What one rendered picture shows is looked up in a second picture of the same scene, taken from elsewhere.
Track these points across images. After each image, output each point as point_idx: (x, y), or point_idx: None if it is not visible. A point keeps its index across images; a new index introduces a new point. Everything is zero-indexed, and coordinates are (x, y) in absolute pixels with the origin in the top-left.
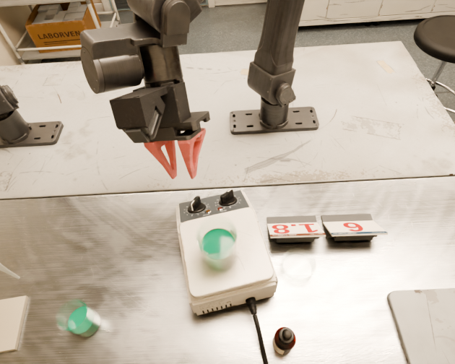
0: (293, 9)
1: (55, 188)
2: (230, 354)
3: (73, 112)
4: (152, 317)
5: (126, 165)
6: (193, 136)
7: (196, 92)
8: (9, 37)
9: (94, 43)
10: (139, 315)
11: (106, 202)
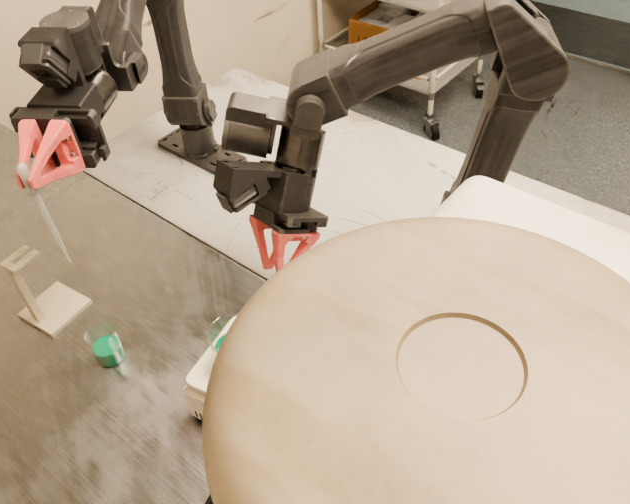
0: (495, 153)
1: (188, 222)
2: (188, 471)
3: (267, 154)
4: (160, 390)
5: (265, 237)
6: (289, 232)
7: (410, 199)
8: (322, 27)
9: (230, 107)
10: (151, 379)
11: (216, 262)
